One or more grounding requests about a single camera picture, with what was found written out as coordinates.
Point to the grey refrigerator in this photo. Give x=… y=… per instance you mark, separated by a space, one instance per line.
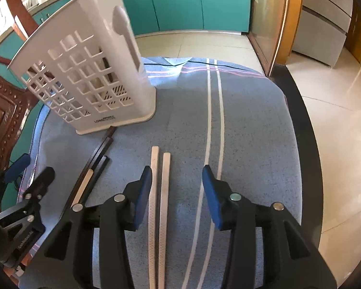
x=322 y=29

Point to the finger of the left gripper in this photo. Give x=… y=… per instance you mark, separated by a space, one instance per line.
x=17 y=168
x=39 y=186

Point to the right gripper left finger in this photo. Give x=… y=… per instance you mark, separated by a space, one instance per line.
x=65 y=258

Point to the teal kitchen cabinets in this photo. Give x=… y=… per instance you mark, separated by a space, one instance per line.
x=149 y=16

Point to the carved wooden chair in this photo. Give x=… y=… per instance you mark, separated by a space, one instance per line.
x=15 y=103

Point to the wooden glass door frame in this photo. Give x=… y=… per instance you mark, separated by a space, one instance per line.
x=273 y=28

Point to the cream short chopstick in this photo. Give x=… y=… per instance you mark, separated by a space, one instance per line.
x=82 y=186

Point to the black chopstick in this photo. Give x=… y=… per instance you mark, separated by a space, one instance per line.
x=96 y=173

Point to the white textured chopstick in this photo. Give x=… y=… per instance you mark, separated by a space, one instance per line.
x=155 y=151
x=163 y=220

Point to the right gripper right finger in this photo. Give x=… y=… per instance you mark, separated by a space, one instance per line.
x=290 y=259

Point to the white plastic utensil basket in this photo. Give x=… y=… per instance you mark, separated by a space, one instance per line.
x=100 y=79

